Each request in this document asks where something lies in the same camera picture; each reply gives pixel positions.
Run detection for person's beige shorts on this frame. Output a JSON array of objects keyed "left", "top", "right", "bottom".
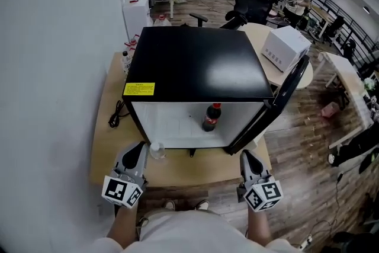
[{"left": 137, "top": 209, "right": 248, "bottom": 253}]

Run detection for black power cable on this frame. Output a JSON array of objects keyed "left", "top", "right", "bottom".
[{"left": 108, "top": 100, "right": 130, "bottom": 129}]

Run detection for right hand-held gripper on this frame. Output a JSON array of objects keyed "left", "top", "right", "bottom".
[{"left": 238, "top": 149, "right": 284, "bottom": 213}]

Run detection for pink bag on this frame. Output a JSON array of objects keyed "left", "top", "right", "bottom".
[{"left": 321, "top": 101, "right": 339, "bottom": 119}]

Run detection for black floor cable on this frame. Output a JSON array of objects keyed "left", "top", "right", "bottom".
[{"left": 313, "top": 171, "right": 346, "bottom": 235}]

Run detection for person's left forearm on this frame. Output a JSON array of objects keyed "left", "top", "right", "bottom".
[{"left": 105, "top": 204, "right": 140, "bottom": 244}]

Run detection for clear jug red handle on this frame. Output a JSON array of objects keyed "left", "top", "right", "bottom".
[{"left": 124, "top": 34, "right": 140, "bottom": 53}]

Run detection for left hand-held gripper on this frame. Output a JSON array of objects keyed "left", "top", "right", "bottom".
[{"left": 101, "top": 141, "right": 149, "bottom": 211}]

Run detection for white flowers in vase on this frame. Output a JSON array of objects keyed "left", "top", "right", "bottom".
[{"left": 363, "top": 76, "right": 377, "bottom": 91}]

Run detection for black office chair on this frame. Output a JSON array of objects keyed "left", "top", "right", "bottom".
[
  {"left": 336, "top": 87, "right": 352, "bottom": 112},
  {"left": 322, "top": 14, "right": 346, "bottom": 45},
  {"left": 343, "top": 38, "right": 358, "bottom": 59},
  {"left": 189, "top": 0, "right": 274, "bottom": 30}
]

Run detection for person's white shirt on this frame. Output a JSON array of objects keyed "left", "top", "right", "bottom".
[{"left": 85, "top": 233, "right": 300, "bottom": 253}]

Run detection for black mini fridge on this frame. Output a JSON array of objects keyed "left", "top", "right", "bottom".
[{"left": 122, "top": 25, "right": 310, "bottom": 156}]

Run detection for black metal railing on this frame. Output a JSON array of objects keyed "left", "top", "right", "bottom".
[{"left": 310, "top": 0, "right": 379, "bottom": 54}]

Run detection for white water dispenser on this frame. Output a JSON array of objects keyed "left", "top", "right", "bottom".
[{"left": 122, "top": 0, "right": 152, "bottom": 41}]

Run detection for person's right forearm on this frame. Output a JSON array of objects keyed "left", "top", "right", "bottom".
[{"left": 246, "top": 210, "right": 272, "bottom": 242}]

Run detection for white power strip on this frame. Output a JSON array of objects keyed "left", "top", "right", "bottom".
[{"left": 298, "top": 233, "right": 313, "bottom": 249}]

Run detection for plastic jug red cap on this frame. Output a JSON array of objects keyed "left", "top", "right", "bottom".
[{"left": 153, "top": 14, "right": 173, "bottom": 27}]

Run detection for dark cola bottle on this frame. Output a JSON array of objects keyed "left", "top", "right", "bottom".
[{"left": 202, "top": 103, "right": 223, "bottom": 132}]

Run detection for long white table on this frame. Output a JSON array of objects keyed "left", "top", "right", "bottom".
[{"left": 313, "top": 52, "right": 374, "bottom": 149}]

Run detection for light wooden table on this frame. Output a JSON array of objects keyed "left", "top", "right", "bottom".
[{"left": 89, "top": 52, "right": 271, "bottom": 187}]

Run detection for white microwave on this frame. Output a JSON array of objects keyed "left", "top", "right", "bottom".
[{"left": 261, "top": 25, "right": 313, "bottom": 73}]

